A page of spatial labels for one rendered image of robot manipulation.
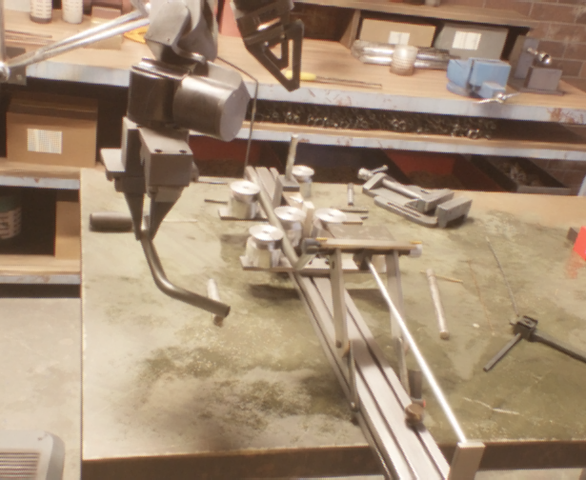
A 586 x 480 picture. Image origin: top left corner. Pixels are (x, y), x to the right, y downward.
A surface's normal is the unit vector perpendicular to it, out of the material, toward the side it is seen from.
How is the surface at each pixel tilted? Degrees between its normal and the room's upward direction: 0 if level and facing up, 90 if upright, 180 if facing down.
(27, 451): 0
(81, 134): 90
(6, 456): 0
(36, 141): 90
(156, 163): 90
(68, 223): 90
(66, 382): 0
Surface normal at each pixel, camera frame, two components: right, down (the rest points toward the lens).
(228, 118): 0.89, 0.32
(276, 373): 0.15, -0.88
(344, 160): 0.23, 0.47
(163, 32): -0.21, -0.35
